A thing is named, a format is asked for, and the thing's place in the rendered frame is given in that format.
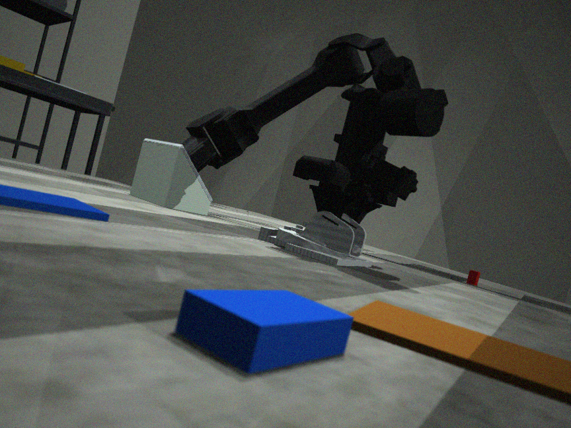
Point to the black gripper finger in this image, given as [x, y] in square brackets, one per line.
[330, 200]
[358, 209]

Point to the orange flat bar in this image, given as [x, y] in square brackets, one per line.
[509, 362]

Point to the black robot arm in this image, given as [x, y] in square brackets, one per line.
[399, 106]

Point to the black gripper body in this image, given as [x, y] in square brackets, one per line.
[339, 174]

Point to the small red block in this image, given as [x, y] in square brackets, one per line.
[473, 277]

